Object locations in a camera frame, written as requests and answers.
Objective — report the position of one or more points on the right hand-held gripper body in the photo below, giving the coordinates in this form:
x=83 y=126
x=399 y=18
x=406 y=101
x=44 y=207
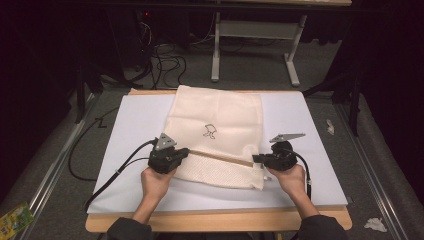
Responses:
x=281 y=158

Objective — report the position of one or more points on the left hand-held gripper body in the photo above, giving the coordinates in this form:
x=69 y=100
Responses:
x=163 y=160

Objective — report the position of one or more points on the cream mesh laundry bag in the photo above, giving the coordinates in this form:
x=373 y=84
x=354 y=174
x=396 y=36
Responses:
x=220 y=113

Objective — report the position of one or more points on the person's right hand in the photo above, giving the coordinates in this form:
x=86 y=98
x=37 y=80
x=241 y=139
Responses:
x=291 y=181

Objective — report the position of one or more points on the person's left hand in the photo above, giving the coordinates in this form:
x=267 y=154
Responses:
x=156 y=186

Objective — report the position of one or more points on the white foam board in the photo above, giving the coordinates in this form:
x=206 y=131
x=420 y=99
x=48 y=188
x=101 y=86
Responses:
x=133 y=133

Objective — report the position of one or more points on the small crumpled white paper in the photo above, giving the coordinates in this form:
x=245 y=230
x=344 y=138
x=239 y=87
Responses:
x=330 y=127

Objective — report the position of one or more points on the black metal stand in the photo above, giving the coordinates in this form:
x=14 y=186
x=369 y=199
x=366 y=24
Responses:
x=81 y=90
x=350 y=96

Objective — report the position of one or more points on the large crumpled white paper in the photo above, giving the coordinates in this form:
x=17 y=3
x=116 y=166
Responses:
x=375 y=225

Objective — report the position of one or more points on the green printed packet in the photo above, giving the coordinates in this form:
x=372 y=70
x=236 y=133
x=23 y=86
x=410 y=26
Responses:
x=15 y=221

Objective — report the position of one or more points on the metal floor rail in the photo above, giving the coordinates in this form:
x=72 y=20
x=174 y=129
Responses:
x=58 y=163
x=370 y=166

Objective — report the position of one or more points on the desk with grey metal frame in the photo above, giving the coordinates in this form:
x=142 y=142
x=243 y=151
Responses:
x=256 y=29

